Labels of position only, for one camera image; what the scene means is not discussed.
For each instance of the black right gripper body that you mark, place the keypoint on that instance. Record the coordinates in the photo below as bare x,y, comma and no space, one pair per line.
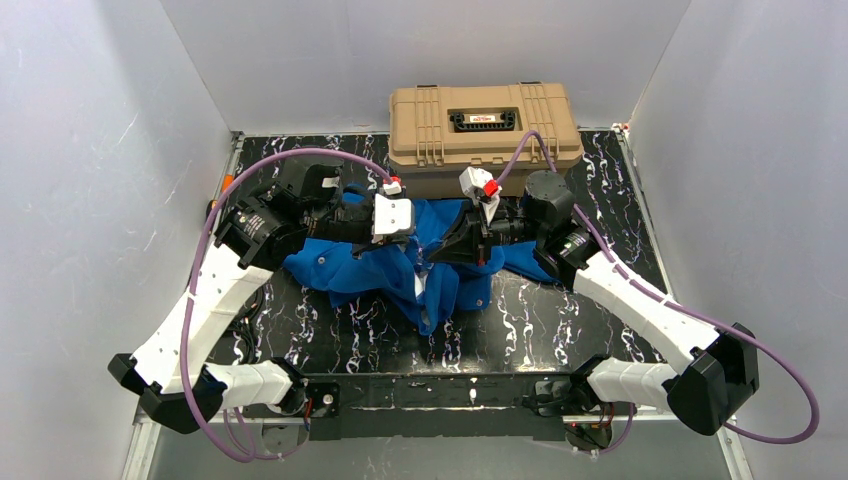
477,234

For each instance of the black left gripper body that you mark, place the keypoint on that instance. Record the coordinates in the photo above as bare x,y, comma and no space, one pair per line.
364,225

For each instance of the blue zip jacket white lining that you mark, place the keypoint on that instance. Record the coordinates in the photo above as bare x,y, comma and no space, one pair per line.
427,294

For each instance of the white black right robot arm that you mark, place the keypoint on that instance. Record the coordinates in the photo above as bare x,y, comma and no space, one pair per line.
706,374

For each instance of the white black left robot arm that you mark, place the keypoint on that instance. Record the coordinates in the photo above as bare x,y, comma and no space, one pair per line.
242,247

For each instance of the tan plastic toolbox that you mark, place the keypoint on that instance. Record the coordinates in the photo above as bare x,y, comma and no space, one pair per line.
436,132

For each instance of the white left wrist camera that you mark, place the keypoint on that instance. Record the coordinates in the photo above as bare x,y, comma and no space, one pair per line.
391,218

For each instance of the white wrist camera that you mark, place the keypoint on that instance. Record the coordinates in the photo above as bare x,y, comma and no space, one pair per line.
482,189
391,218

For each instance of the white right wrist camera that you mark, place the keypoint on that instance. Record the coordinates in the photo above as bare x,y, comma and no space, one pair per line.
482,189

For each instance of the orange handled screwdriver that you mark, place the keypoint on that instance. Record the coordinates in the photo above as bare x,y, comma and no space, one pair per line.
227,181

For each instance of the yellow black handled screwdriver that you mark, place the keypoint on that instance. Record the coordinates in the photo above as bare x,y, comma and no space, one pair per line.
209,207

